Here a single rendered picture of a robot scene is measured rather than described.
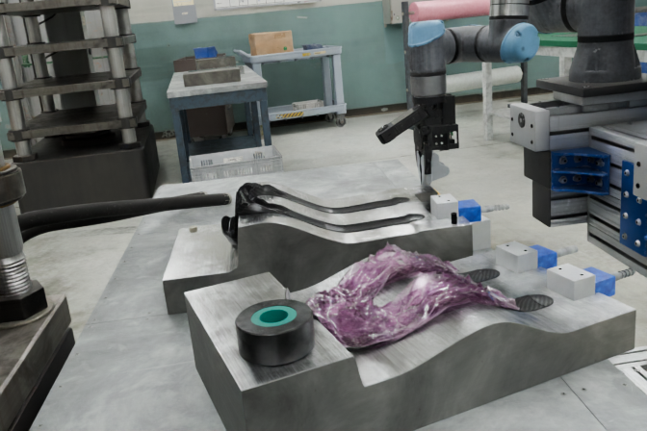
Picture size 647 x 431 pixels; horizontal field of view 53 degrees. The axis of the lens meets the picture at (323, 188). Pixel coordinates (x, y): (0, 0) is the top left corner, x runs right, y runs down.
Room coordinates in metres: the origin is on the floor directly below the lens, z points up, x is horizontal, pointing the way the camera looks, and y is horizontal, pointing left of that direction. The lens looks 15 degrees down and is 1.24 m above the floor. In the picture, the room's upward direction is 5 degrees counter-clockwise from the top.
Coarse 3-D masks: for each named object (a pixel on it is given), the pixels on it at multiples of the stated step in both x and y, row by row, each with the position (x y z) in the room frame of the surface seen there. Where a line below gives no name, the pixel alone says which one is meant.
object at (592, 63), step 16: (592, 48) 1.43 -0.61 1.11; (608, 48) 1.41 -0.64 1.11; (624, 48) 1.41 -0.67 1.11; (576, 64) 1.45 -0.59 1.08; (592, 64) 1.42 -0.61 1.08; (608, 64) 1.40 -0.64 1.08; (624, 64) 1.40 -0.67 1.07; (576, 80) 1.45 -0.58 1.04; (592, 80) 1.41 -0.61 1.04; (608, 80) 1.39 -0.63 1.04; (624, 80) 1.39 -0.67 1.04
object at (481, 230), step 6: (474, 222) 1.10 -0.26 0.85; (480, 222) 1.10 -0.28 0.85; (486, 222) 1.10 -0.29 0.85; (474, 228) 1.10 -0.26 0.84; (480, 228) 1.10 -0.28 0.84; (486, 228) 1.10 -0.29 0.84; (474, 234) 1.10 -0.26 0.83; (480, 234) 1.10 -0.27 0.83; (486, 234) 1.10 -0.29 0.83; (474, 240) 1.10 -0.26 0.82; (480, 240) 1.10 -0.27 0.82; (486, 240) 1.10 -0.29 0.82; (474, 246) 1.10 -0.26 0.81; (480, 246) 1.10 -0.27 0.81; (486, 246) 1.10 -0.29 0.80
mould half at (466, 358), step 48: (240, 288) 0.77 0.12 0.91; (384, 288) 0.77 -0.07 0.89; (528, 288) 0.81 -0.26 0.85; (192, 336) 0.76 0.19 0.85; (432, 336) 0.64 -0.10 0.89; (480, 336) 0.63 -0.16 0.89; (528, 336) 0.66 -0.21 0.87; (576, 336) 0.68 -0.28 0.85; (624, 336) 0.71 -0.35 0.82; (240, 384) 0.54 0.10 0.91; (288, 384) 0.55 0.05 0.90; (336, 384) 0.57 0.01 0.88; (384, 384) 0.59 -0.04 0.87; (432, 384) 0.61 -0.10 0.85; (480, 384) 0.63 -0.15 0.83; (528, 384) 0.66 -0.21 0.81
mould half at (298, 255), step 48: (288, 192) 1.17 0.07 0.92; (384, 192) 1.23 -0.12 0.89; (192, 240) 1.13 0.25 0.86; (240, 240) 0.96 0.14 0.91; (288, 240) 0.96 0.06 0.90; (336, 240) 0.97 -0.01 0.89; (384, 240) 0.98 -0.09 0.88; (432, 240) 0.98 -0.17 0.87; (192, 288) 0.95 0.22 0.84; (288, 288) 0.96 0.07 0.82
